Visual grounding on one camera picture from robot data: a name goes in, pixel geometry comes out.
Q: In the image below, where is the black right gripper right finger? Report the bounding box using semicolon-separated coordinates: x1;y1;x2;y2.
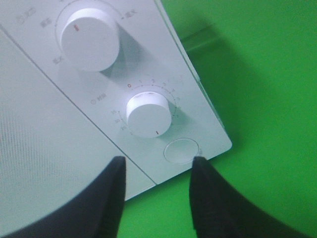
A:
189;156;309;238

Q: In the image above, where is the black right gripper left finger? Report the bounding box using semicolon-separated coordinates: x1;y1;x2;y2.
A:
7;156;126;238

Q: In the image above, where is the round door release button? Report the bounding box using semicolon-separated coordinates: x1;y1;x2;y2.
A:
163;138;199;164

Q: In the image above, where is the white microwave door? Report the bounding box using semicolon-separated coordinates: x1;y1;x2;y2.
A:
0;30;155;238

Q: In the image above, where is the small white lower knob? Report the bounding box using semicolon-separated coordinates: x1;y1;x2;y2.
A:
126;91;172;138

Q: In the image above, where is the white microwave oven body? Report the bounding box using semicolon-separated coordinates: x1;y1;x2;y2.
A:
0;0;232;186

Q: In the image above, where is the large white upper knob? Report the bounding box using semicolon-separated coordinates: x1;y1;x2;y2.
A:
58;8;120;72

